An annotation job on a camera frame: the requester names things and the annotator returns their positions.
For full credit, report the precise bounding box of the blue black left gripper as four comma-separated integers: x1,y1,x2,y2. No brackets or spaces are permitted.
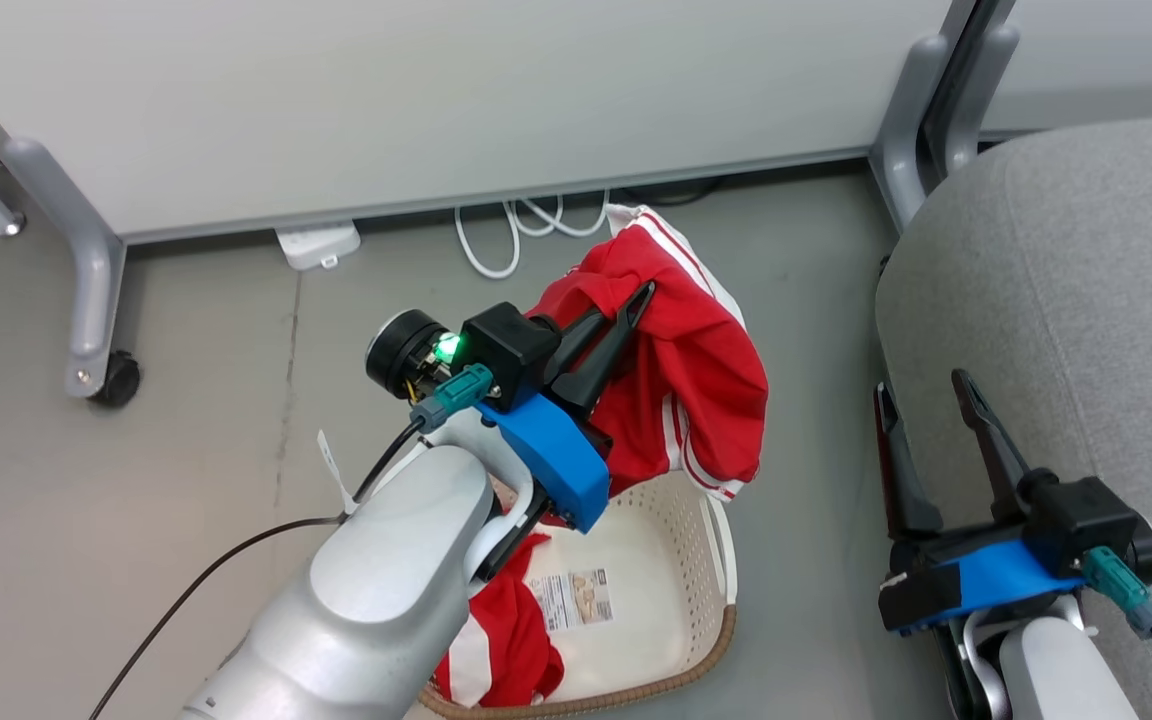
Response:
479,282,656,583

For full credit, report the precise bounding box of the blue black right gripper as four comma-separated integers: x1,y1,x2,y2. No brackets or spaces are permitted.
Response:
873,368,1087,636

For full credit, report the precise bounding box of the red garment with white stripes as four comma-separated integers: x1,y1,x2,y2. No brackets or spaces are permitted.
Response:
433,205,770,709

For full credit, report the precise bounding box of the grey fabric sofa seat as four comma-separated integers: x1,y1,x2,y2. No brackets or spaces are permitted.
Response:
874,114,1152,720

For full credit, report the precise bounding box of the white plastic laundry basket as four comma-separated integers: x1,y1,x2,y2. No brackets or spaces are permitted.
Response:
416,468,740,720

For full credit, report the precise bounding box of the printed paper basket label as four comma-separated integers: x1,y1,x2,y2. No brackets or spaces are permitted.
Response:
526,567,616,634

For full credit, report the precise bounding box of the white power strip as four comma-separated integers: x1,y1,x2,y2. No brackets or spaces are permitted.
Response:
274,222,363,273

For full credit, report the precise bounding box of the large white partition panel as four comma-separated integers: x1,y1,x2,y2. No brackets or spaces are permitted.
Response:
0,0,955,247

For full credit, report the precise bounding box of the grey upright partition leg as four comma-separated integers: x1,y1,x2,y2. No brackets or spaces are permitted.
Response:
944,22,1022,181
869,32,953,233

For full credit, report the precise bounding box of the small white partition panel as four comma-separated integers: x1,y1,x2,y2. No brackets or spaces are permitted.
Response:
976,0,1152,138

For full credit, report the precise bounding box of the black caster wheel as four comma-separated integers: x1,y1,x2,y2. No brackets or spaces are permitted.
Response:
90,350,143,409

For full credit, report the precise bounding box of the grey partition leg with caster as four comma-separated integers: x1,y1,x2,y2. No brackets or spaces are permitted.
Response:
0,136,129,401

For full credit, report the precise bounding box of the white power cable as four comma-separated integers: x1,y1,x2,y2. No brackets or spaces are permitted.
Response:
504,190,613,240
453,200,524,280

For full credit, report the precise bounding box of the black floor cable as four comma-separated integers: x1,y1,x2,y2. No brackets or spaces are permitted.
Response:
624,178,729,208

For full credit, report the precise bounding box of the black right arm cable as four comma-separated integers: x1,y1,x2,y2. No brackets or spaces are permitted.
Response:
1081,545,1152,720

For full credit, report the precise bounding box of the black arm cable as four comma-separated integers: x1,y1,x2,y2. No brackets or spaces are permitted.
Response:
1081,545,1152,720
88,364,494,720

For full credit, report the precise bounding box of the white cable tie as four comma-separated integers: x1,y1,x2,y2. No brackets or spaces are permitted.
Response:
315,430,361,517

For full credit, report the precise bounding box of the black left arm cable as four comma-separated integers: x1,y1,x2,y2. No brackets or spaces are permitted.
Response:
88,364,494,720

